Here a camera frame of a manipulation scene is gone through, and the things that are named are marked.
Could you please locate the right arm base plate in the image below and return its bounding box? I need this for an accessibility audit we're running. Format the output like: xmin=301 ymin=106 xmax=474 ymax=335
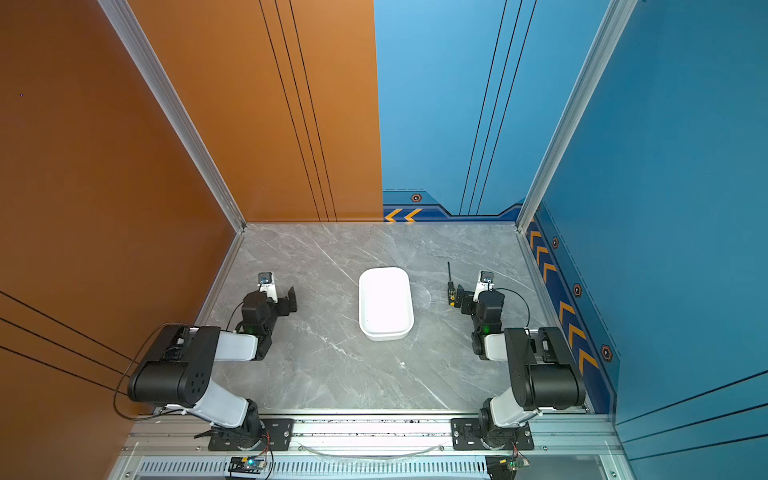
xmin=450 ymin=417 xmax=535 ymax=451

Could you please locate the right circuit board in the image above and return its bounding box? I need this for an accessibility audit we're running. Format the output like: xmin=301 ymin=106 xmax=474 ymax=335
xmin=485 ymin=455 xmax=530 ymax=480

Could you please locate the aluminium front rail frame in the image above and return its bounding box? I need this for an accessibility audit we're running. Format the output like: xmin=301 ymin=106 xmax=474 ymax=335
xmin=109 ymin=410 xmax=634 ymax=479

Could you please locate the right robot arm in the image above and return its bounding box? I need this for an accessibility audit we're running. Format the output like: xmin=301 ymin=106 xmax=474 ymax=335
xmin=447 ymin=286 xmax=587 ymax=450

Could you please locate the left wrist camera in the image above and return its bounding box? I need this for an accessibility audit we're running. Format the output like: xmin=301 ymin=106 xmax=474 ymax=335
xmin=257 ymin=271 xmax=276 ymax=295

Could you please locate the aluminium corner post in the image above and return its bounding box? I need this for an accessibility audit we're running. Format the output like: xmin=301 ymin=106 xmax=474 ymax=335
xmin=98 ymin=0 xmax=247 ymax=234
xmin=516 ymin=0 xmax=638 ymax=234

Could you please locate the right aluminium corner post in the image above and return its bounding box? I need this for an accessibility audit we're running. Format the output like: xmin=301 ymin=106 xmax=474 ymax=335
xmin=516 ymin=0 xmax=638 ymax=234

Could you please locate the left green circuit board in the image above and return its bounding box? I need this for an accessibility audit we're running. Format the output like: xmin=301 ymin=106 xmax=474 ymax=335
xmin=226 ymin=456 xmax=269 ymax=479

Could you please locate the left aluminium corner post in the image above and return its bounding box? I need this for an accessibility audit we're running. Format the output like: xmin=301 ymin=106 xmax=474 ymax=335
xmin=98 ymin=0 xmax=247 ymax=234

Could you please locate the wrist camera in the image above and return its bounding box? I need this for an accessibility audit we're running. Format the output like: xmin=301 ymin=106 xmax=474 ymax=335
xmin=257 ymin=271 xmax=276 ymax=295
xmin=473 ymin=270 xmax=494 ymax=302

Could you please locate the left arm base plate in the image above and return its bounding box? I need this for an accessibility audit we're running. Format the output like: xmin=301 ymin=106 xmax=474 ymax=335
xmin=200 ymin=417 xmax=294 ymax=453

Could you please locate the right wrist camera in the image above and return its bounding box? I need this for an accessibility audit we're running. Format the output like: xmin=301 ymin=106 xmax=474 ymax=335
xmin=473 ymin=270 xmax=494 ymax=302

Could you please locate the white plastic bin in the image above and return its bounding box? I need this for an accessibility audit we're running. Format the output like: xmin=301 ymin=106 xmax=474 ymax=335
xmin=358 ymin=267 xmax=415 ymax=342

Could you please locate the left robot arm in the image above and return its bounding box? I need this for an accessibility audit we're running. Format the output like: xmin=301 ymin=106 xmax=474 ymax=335
xmin=127 ymin=286 xmax=298 ymax=452

